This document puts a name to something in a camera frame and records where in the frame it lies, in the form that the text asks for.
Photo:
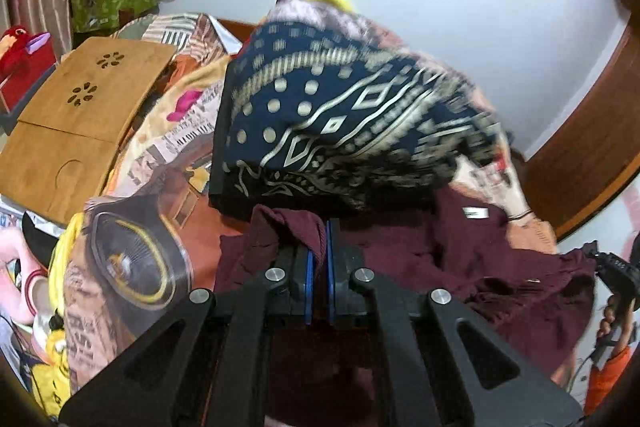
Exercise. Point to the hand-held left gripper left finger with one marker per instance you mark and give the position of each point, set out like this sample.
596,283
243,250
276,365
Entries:
308,287

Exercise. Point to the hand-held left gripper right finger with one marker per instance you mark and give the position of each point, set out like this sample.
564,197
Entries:
331,279

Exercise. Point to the maroon button shirt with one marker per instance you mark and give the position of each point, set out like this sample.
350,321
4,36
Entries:
425,257

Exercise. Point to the person's right hand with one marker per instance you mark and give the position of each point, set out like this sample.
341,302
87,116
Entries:
611,317

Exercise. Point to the wooden door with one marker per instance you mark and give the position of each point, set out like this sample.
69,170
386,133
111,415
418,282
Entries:
590,147

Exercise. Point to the printed blanket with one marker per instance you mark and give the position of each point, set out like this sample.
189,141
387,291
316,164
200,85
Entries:
150,232

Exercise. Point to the navy patterned cloth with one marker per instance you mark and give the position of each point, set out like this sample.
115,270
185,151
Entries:
350,107

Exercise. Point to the yellow cloth item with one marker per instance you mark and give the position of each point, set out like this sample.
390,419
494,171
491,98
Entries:
50,367

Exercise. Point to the wooden lap desk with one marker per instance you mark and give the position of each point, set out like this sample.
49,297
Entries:
65,132

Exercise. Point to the pink cloth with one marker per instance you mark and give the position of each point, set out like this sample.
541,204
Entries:
17,272

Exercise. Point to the red plush toy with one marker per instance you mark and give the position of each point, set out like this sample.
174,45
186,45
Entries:
17,47

